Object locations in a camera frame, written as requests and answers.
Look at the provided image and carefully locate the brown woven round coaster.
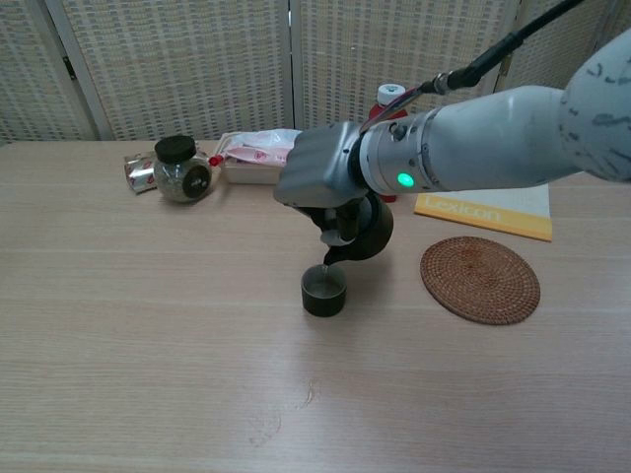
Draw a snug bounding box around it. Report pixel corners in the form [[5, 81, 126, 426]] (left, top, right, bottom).
[[419, 236, 541, 325]]

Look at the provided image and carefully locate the black teapot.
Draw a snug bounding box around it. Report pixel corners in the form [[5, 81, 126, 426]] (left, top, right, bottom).
[[322, 194, 395, 267]]

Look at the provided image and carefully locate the pink white plastic bag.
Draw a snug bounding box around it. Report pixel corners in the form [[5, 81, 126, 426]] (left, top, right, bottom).
[[224, 128, 303, 168]]

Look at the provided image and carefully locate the yellow white Lexicon book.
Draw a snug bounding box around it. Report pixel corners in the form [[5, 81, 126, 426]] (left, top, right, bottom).
[[412, 181, 553, 242]]

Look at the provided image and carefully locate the glass jar with black lid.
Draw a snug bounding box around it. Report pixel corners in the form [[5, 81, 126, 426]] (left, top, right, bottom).
[[153, 136, 217, 204]]

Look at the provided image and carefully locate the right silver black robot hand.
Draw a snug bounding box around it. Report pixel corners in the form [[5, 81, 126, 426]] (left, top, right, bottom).
[[273, 121, 371, 247]]

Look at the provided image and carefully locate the dark ceramic cup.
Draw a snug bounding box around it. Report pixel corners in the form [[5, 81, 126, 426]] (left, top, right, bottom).
[[300, 264, 348, 317]]

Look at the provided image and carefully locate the white plastic tray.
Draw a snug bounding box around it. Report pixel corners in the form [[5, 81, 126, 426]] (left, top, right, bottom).
[[219, 132, 302, 186]]

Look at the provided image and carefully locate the woven folding screen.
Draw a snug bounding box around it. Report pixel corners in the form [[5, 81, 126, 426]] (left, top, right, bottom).
[[0, 0, 631, 145]]

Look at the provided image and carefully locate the red NFC juice bottle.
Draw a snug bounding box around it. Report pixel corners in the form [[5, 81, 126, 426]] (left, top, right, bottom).
[[367, 83, 410, 204]]

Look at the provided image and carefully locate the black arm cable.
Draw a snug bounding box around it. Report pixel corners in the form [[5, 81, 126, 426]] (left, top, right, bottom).
[[359, 0, 588, 134]]

